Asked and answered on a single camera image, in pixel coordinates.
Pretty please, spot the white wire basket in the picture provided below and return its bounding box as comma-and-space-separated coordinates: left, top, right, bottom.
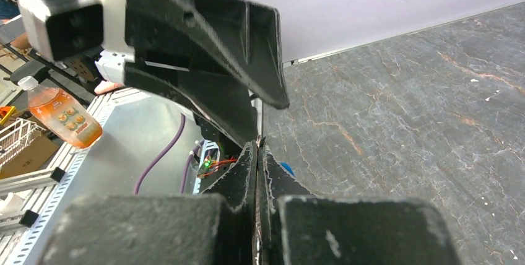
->
1, 118, 36, 167

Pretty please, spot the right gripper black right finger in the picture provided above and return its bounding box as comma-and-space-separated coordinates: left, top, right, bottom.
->
258, 146, 461, 264

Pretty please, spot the orange drink bottle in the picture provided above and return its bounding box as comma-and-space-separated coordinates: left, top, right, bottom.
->
17, 76, 103, 149

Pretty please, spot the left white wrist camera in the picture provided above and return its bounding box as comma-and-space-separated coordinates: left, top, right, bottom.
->
17, 0, 143, 84

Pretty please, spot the white toothed cable duct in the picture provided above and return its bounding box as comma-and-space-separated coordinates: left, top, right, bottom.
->
1, 89, 136, 264

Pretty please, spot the cardboard box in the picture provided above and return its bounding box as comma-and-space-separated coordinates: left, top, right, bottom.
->
1, 136, 58, 179

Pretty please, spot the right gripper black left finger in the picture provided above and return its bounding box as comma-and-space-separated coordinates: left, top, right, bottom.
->
38, 141, 257, 264

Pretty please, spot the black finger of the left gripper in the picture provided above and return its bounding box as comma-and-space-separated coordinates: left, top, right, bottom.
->
123, 63, 258, 146

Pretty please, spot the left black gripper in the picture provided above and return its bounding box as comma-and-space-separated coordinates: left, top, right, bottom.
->
133, 0, 290, 109

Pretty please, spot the key with blue tag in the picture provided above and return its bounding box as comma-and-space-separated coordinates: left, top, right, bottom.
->
280, 162, 295, 176

